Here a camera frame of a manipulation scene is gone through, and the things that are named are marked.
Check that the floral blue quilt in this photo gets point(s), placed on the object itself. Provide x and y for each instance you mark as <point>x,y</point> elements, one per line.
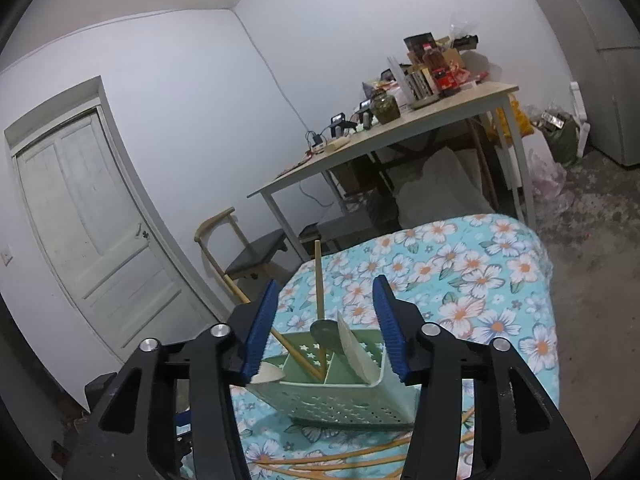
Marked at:
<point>480,277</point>

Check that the black tower heater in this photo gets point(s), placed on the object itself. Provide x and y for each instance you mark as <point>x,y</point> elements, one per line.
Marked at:
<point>96,388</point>

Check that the yellow plastic bag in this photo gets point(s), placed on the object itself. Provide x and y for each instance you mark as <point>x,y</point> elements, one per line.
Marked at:
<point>525,126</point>

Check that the red cooking oil bottle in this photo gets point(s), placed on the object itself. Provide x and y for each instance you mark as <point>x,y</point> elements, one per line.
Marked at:
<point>440,70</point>

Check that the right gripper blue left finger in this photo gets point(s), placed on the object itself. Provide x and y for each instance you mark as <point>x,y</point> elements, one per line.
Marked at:
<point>132,432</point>

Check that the white panel door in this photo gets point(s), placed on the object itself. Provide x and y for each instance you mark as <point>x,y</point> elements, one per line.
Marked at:
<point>93,229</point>

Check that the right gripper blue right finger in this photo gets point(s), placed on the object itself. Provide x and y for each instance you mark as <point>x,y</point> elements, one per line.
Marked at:
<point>518,431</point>

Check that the metal spoon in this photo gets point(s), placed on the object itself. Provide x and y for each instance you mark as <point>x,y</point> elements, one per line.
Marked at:
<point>326,333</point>

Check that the cream plastic ladle spoon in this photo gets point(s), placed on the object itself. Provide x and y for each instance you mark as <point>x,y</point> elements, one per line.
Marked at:
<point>363,365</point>

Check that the glass jar green pickles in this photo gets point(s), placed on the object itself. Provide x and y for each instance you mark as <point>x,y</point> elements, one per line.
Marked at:
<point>384,107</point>

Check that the wooden desk grey frame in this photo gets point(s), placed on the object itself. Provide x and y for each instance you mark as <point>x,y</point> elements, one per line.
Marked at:
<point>488,97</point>

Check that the green canvas bag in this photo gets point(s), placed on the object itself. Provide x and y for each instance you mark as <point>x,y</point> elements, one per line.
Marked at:
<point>561,133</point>

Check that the green perforated utensil basket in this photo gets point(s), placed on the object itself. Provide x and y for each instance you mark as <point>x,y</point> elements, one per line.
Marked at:
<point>342,399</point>

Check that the silver refrigerator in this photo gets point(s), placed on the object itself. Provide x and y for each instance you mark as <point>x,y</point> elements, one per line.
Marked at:
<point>616,40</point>

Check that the wooden chair black seat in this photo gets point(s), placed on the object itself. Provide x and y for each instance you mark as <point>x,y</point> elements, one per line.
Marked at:
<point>254,259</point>

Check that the pink white plastic bag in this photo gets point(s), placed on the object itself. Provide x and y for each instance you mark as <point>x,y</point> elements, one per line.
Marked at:
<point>547,176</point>

